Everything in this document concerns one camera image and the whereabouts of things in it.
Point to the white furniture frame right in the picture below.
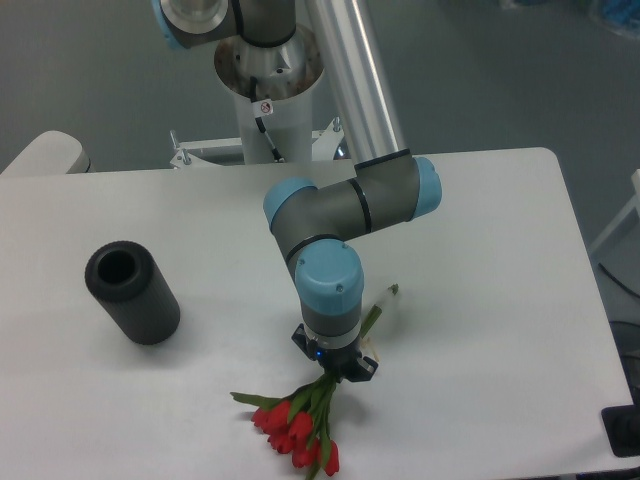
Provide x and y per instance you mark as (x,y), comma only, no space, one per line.
(622,223)

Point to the white chair back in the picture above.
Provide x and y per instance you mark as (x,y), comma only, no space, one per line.
(51,153)

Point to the blue item top right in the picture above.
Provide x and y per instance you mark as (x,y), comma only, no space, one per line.
(620,17)

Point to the black ribbed cylindrical vase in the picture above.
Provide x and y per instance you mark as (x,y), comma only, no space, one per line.
(126,281)

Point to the red tulip bouquet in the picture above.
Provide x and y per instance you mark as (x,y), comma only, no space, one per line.
(298,424)

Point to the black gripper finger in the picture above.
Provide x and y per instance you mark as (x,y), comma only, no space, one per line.
(306,344)
(359,369)

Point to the white pedestal base frame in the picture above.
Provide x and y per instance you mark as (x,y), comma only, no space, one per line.
(327,144)

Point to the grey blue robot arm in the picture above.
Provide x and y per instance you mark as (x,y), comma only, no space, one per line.
(312,225)

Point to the black device at table edge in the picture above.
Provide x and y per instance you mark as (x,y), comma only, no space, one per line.
(622,427)

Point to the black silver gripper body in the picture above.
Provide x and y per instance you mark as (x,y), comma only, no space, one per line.
(342,361)

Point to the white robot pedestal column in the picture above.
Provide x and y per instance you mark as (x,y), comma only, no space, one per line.
(272,93)

